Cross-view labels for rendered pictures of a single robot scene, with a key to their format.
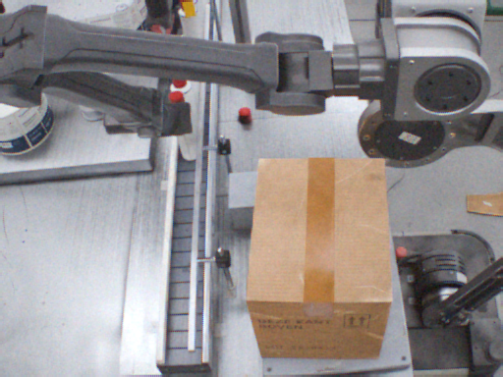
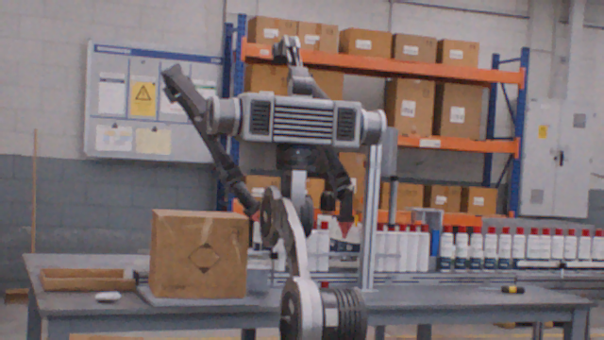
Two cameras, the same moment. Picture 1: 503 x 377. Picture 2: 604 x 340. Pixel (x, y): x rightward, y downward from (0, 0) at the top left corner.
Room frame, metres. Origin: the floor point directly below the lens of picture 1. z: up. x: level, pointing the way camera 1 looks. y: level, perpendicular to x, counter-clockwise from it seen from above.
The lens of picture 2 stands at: (-0.45, -2.74, 1.33)
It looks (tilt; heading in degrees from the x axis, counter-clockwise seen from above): 3 degrees down; 59
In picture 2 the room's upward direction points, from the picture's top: 4 degrees clockwise
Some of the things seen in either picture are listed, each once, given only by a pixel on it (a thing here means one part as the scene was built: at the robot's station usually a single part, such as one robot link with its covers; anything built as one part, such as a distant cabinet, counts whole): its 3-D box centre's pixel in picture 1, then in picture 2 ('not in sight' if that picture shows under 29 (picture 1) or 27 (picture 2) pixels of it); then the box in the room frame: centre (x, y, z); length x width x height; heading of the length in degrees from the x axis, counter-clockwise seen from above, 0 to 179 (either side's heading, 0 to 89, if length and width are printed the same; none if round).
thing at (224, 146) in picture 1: (217, 159); (271, 265); (0.93, 0.07, 0.91); 0.07 x 0.03 x 0.16; 83
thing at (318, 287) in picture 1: (321, 262); (197, 252); (0.56, -0.11, 0.99); 0.30 x 0.24 x 0.27; 167
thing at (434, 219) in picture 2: not in sight; (423, 239); (1.69, 0.14, 1.01); 0.14 x 0.13 x 0.26; 173
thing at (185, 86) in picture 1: (185, 103); not in sight; (1.06, 0.12, 0.98); 0.05 x 0.05 x 0.20
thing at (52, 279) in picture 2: not in sight; (86, 279); (0.27, 0.22, 0.85); 0.30 x 0.26 x 0.04; 173
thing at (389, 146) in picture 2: not in sight; (381, 151); (1.36, 0.00, 1.38); 0.17 x 0.10 x 0.19; 48
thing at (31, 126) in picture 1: (13, 111); (275, 239); (1.21, 0.61, 0.95); 0.20 x 0.20 x 0.14
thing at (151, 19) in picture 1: (157, 5); (345, 211); (1.30, 0.16, 1.12); 0.10 x 0.07 x 0.07; 173
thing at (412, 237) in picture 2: not in sight; (411, 247); (1.58, 0.06, 0.98); 0.05 x 0.05 x 0.20
